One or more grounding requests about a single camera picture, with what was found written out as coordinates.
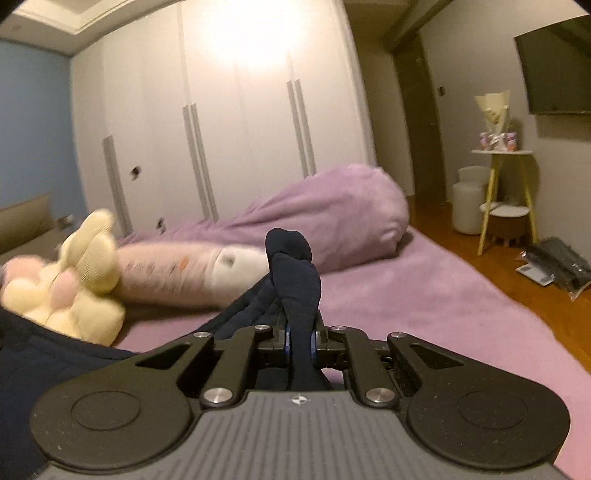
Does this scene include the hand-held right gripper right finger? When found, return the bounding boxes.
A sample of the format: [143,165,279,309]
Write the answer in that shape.
[310,323,467,407]

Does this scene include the purple plush pillow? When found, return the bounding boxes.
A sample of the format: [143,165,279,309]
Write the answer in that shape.
[120,164,409,273]

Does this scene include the round stool wooden legs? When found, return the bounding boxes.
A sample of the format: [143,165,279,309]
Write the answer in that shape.
[488,205,531,247]

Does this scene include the cream plush toy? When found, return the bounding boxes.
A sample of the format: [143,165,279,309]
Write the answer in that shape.
[0,210,126,347]

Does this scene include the dark wooden door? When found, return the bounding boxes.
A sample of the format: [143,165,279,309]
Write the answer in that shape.
[392,34,450,204]

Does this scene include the white side table yellow legs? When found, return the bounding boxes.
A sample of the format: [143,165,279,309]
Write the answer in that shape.
[470,148,541,256]

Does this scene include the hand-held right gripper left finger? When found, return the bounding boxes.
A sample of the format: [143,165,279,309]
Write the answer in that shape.
[134,323,293,407]

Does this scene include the black plastic bag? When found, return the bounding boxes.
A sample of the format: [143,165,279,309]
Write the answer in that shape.
[519,236,591,302]

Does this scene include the black wall television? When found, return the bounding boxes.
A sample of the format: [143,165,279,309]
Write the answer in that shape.
[513,16,591,116]

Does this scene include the purple plush bed blanket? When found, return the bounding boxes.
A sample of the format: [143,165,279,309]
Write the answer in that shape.
[111,228,591,472]

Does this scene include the white wardrobe with grey handles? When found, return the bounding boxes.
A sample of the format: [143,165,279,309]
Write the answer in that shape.
[71,0,376,241]

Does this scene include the pink white long pillow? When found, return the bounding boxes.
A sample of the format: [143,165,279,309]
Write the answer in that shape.
[115,244,269,309]

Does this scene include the beige upholstered headboard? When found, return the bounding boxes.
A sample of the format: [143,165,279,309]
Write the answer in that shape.
[0,194,57,268]

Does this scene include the dark navy zip jacket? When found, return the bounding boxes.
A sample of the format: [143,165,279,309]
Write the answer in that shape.
[0,228,333,480]

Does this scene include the cream wrapped bouquet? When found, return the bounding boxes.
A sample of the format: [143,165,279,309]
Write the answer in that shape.
[475,90,513,151]

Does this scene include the white round stool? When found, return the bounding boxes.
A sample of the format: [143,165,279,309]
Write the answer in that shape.
[451,166,491,236]

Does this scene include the white flat box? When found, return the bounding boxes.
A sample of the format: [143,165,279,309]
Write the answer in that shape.
[516,263,555,285]

